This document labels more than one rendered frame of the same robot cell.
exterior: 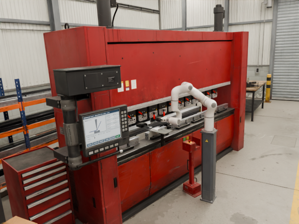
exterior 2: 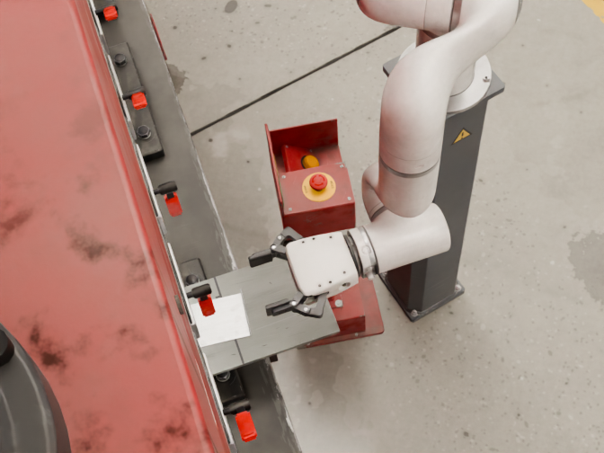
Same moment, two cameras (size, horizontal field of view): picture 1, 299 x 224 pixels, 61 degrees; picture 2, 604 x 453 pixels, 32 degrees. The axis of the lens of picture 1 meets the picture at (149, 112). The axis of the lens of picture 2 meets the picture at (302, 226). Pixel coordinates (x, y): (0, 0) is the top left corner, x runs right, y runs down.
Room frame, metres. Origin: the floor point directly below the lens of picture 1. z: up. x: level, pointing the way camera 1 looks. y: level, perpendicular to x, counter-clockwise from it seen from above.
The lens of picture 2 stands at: (2.77, 0.45, 2.75)
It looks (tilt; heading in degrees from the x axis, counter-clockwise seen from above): 62 degrees down; 302
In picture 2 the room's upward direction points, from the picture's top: 7 degrees counter-clockwise
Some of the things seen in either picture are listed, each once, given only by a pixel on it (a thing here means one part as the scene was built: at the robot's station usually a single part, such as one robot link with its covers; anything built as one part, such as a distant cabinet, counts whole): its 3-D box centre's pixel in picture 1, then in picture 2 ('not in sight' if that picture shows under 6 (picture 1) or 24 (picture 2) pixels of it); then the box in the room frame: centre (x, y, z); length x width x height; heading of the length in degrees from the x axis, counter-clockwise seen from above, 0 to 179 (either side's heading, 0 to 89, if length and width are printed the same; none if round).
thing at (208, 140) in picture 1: (208, 166); (430, 197); (3.16, -0.76, 0.50); 0.18 x 0.18 x 1.00; 57
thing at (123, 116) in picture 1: (103, 128); not in sight; (2.10, 0.40, 1.42); 0.45 x 0.12 x 0.36; 131
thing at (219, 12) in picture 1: (219, 19); not in sight; (4.86, -1.33, 2.54); 0.33 x 0.25 x 0.47; 135
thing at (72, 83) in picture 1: (92, 116); not in sight; (2.13, 0.49, 1.53); 0.51 x 0.25 x 0.85; 131
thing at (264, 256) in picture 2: not in sight; (266, 250); (3.25, -0.19, 1.19); 0.07 x 0.03 x 0.03; 45
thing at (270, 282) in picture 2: (161, 130); (254, 311); (3.27, -0.15, 1.00); 0.26 x 0.18 x 0.01; 45
